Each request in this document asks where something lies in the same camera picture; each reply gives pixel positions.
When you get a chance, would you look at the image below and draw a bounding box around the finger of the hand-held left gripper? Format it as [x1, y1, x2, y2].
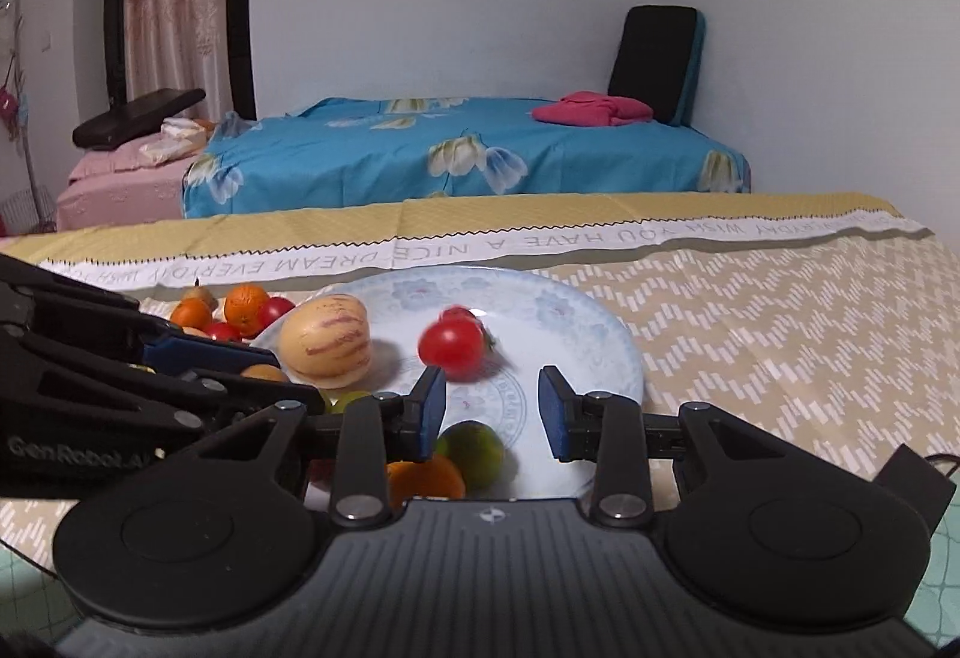
[0, 253, 278, 368]
[0, 330, 328, 435]

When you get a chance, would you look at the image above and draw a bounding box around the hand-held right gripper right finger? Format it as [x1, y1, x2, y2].
[538, 365, 817, 530]

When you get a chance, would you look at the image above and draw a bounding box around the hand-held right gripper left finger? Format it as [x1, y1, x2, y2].
[161, 365, 449, 530]

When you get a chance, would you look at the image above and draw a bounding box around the large green lime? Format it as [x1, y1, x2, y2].
[437, 421, 505, 490]

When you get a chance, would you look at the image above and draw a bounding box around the large orange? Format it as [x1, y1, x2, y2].
[386, 454, 467, 501]

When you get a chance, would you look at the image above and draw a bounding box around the red tomato with green calyx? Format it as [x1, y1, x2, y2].
[418, 307, 497, 381]

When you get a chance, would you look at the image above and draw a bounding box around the blue floral porcelain plate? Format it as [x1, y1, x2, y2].
[247, 268, 646, 501]

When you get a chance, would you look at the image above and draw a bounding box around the large striped pepino melon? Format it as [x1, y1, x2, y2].
[279, 294, 371, 381]

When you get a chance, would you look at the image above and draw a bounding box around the round red tomato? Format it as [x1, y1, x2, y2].
[259, 296, 297, 333]

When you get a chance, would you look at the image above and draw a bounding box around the pink bed sheet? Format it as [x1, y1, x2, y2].
[56, 166, 188, 231]

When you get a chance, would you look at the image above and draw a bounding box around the pink pillow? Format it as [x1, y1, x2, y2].
[69, 128, 211, 183]

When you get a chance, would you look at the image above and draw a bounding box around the white plastic bag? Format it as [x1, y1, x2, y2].
[142, 116, 215, 162]

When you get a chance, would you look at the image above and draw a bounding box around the black flat cushion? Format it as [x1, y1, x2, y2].
[72, 88, 207, 150]

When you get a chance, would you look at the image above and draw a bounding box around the blue floral blanket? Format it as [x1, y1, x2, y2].
[181, 95, 752, 220]

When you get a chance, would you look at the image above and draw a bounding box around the red folded cloth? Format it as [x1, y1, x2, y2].
[531, 91, 653, 128]

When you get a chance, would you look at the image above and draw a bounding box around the black upright seat cushion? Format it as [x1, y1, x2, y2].
[607, 5, 708, 126]

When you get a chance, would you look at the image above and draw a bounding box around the wire basket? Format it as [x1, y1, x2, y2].
[0, 185, 57, 235]

